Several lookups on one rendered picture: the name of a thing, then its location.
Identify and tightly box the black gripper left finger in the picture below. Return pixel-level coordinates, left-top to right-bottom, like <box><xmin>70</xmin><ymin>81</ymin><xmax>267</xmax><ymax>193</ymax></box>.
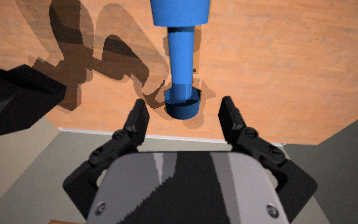
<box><xmin>62</xmin><ymin>99</ymin><xmax>150</xmax><ymax>220</ymax></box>

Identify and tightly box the brown wooden cradle stand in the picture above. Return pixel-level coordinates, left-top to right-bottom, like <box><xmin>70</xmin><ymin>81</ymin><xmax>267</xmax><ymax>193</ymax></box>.
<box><xmin>192</xmin><ymin>0</ymin><xmax>212</xmax><ymax>102</ymax></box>

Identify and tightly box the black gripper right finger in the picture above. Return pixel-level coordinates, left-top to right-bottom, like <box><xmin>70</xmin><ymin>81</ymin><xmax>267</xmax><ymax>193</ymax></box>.
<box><xmin>218</xmin><ymin>96</ymin><xmax>318</xmax><ymax>224</ymax></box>

